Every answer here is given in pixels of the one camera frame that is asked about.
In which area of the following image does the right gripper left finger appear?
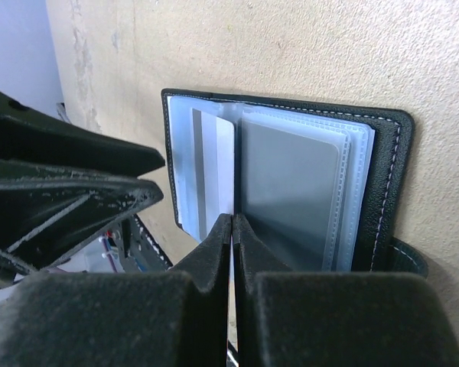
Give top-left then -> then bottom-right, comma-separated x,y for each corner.
0,214 -> 232,366

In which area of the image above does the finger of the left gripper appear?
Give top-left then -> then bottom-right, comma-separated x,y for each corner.
0,160 -> 163,274
0,92 -> 165,177

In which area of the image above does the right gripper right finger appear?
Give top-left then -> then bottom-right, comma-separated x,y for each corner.
233,214 -> 459,366

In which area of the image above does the black card holder wallet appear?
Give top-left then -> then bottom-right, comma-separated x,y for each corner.
161,89 -> 415,272

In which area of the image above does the white card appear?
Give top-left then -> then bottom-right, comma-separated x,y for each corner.
192,109 -> 235,240

